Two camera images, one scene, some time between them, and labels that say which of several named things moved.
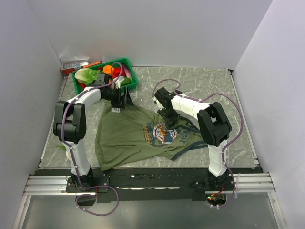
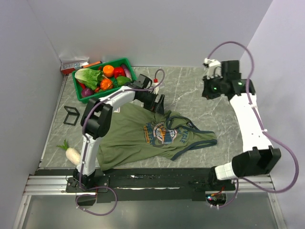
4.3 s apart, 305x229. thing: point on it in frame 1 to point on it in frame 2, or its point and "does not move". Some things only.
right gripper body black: [169, 115] to [213, 87]
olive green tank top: [126, 136] does not move
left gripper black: [122, 100] to [157, 108]
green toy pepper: [127, 81] does not move
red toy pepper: [116, 72] does not move
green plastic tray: [133, 83] does not move
